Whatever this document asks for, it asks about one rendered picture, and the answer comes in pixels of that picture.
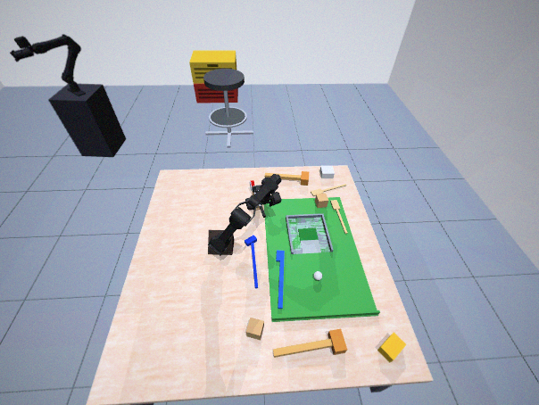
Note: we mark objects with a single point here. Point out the yellow block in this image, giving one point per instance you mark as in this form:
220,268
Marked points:
391,348

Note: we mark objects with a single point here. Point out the tan cube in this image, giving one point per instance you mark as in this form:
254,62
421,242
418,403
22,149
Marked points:
255,328
321,200

